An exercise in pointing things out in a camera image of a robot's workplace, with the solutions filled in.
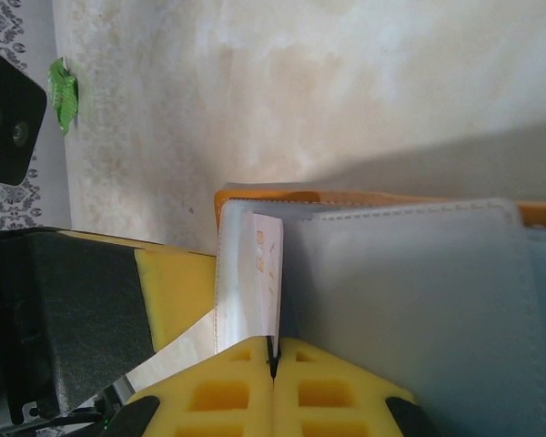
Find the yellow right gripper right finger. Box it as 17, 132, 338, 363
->
272, 336, 438, 437

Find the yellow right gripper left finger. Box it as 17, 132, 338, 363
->
108, 335, 275, 437

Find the white credit card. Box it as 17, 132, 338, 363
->
253, 213, 286, 354

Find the green candy wrapper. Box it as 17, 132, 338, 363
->
48, 57, 80, 136

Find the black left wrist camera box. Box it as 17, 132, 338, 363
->
0, 54, 48, 187

